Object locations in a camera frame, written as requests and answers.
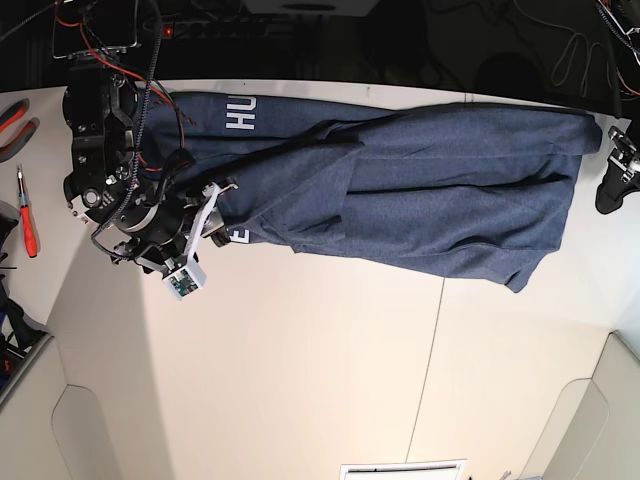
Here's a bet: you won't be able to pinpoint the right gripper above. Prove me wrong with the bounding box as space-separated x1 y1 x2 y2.
119 198 231 253

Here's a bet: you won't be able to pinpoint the blue t-shirt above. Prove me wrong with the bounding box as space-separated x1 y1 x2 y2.
142 92 602 292

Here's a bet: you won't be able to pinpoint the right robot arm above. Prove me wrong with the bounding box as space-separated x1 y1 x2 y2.
53 1 205 263

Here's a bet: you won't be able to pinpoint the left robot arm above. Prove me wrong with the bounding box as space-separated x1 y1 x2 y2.
594 1 639 215

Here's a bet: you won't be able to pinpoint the red lit power strip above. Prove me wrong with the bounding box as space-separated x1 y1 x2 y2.
161 17 309 41

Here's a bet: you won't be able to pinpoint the orange grey pliers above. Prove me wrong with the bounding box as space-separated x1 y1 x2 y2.
0 100 40 165

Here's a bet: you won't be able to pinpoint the grey coiled cable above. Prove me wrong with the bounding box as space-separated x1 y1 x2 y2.
514 0 611 96

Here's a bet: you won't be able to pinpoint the orange handled screwdriver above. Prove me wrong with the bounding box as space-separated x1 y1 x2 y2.
17 165 38 258

